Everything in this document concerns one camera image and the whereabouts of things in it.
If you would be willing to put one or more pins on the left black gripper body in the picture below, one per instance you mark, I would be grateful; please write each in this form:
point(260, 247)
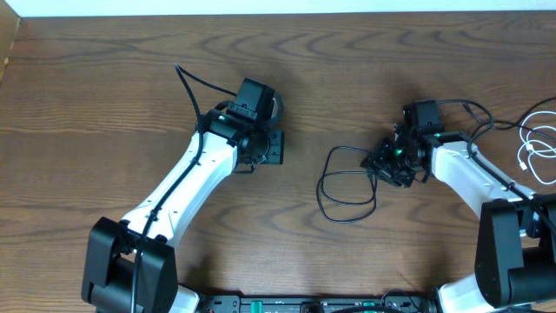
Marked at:
point(275, 146)

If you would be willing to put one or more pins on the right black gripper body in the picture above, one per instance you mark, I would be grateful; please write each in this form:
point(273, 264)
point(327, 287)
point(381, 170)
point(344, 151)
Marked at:
point(394, 164)

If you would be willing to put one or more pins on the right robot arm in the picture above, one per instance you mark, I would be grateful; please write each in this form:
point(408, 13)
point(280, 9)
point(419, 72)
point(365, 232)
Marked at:
point(515, 251)

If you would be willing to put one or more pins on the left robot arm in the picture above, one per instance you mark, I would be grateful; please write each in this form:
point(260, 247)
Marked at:
point(130, 264)

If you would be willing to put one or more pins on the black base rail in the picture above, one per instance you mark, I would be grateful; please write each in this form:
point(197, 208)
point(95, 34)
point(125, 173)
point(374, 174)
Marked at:
point(298, 304)

